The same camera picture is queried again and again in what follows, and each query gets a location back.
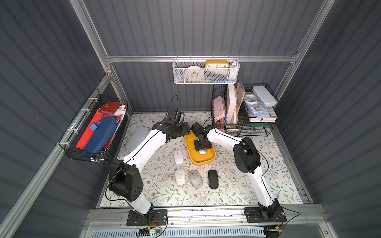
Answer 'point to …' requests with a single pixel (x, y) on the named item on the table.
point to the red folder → (109, 109)
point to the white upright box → (232, 103)
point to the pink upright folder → (240, 94)
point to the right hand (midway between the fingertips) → (204, 149)
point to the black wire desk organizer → (244, 109)
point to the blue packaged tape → (256, 106)
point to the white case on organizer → (261, 91)
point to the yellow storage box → (196, 158)
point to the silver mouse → (203, 151)
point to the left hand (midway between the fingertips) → (188, 130)
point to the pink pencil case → (219, 107)
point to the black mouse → (213, 179)
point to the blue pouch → (103, 131)
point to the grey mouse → (195, 179)
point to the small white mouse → (180, 177)
